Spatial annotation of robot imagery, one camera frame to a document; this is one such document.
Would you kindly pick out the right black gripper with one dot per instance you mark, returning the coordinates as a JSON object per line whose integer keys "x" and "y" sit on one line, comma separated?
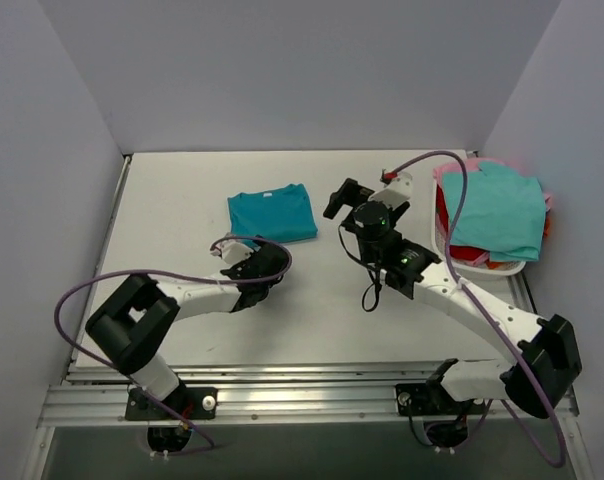
{"x": 346, "y": 198}

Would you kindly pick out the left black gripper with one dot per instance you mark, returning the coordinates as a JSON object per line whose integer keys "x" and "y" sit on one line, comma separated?
{"x": 261, "y": 265}

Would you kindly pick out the teal t-shirt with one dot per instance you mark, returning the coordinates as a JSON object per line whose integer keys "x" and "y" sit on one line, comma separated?
{"x": 283, "y": 215}

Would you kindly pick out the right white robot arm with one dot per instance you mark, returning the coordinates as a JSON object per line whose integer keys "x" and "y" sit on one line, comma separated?
{"x": 539, "y": 358}

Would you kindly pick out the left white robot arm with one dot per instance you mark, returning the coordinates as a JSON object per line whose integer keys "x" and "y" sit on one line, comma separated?
{"x": 131, "y": 325}

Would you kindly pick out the pink t-shirt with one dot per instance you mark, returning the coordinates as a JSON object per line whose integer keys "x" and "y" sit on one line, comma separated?
{"x": 473, "y": 165}

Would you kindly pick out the red t-shirt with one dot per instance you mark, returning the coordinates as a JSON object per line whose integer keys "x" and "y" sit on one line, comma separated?
{"x": 470, "y": 255}

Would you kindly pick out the light turquoise t-shirt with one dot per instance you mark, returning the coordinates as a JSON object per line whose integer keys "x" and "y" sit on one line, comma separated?
{"x": 500, "y": 211}

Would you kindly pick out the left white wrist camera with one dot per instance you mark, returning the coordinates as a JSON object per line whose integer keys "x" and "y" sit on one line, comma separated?
{"x": 231, "y": 250}

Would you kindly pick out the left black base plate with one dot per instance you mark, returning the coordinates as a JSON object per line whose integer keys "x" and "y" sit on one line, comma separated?
{"x": 193, "y": 403}

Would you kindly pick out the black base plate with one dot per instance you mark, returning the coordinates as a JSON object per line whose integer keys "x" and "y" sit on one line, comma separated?
{"x": 420, "y": 399}
{"x": 193, "y": 403}

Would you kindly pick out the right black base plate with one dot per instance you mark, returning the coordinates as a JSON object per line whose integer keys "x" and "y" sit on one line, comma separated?
{"x": 420, "y": 399}

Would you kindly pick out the aluminium rail frame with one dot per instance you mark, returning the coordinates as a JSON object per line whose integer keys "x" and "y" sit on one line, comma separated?
{"x": 326, "y": 344}

